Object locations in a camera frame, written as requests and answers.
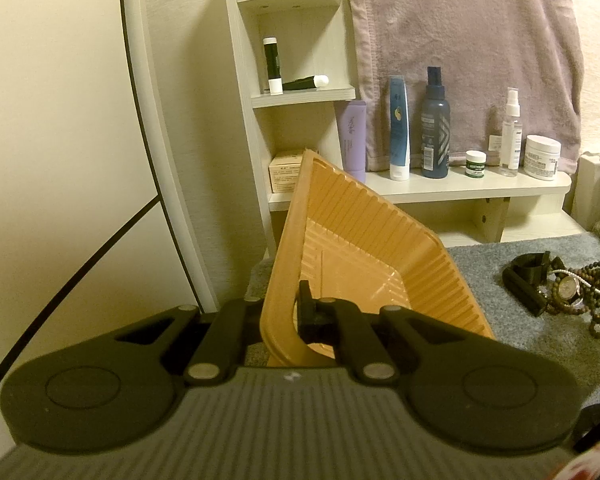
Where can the white wooden furniture piece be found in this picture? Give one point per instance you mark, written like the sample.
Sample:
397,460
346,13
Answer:
587,185

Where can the white wooden shelf unit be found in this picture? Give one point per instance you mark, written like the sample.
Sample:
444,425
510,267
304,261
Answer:
430,192

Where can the orange ribbed plastic tray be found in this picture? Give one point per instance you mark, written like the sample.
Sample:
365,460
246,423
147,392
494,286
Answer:
360,240

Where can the small green jar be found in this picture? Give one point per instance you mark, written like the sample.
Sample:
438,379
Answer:
476,165

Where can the white and blue tube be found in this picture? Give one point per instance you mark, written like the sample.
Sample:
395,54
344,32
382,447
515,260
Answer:
399,130

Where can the purple tube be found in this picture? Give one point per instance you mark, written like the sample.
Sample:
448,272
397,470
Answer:
352,140

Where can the white curved frame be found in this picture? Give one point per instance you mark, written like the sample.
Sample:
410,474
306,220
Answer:
150,110

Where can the black and white balm stick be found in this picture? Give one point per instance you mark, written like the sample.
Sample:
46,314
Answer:
273,65
305,83

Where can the grey fluffy mat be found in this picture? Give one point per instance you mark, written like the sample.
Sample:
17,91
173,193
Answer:
530,350

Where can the mauve towel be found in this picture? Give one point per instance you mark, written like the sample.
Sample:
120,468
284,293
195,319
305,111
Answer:
455,20

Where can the black wrist watch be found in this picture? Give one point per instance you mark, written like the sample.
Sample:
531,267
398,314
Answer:
522,290

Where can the clear spray bottle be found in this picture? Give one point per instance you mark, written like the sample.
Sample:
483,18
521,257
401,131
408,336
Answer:
510,145

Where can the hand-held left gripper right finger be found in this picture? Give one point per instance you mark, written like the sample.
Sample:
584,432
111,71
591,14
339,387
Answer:
312,316

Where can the black band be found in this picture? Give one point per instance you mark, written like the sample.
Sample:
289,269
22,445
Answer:
566,287

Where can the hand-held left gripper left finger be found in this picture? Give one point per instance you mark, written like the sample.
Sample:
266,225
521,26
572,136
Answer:
240,321

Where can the white cream jar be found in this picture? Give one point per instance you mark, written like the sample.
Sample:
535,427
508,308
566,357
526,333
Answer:
542,157

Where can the small cardboard box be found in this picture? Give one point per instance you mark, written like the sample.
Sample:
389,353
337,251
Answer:
285,172

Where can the dark blue spray bottle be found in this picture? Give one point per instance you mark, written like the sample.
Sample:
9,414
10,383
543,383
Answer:
435,130

